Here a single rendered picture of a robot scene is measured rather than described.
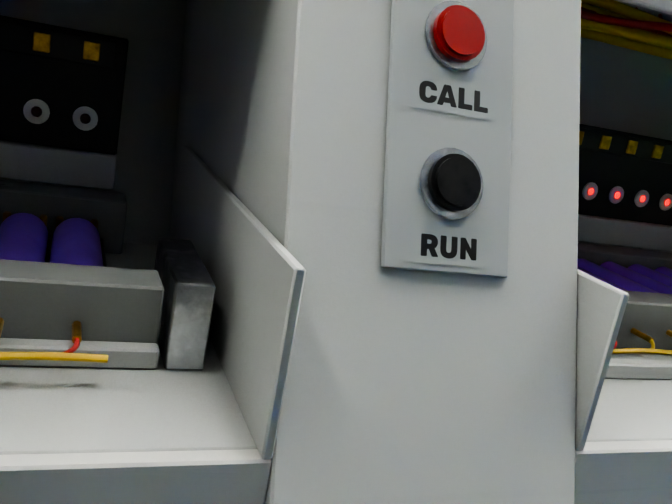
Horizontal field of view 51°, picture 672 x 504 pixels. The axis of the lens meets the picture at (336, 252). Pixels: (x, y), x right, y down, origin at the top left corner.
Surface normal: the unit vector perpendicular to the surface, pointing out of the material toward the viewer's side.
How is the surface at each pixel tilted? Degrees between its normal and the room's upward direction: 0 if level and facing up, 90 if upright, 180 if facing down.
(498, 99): 90
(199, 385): 21
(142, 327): 111
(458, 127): 90
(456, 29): 90
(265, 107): 90
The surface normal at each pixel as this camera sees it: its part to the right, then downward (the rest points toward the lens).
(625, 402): 0.18, -0.95
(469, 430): 0.37, -0.07
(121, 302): 0.33, 0.29
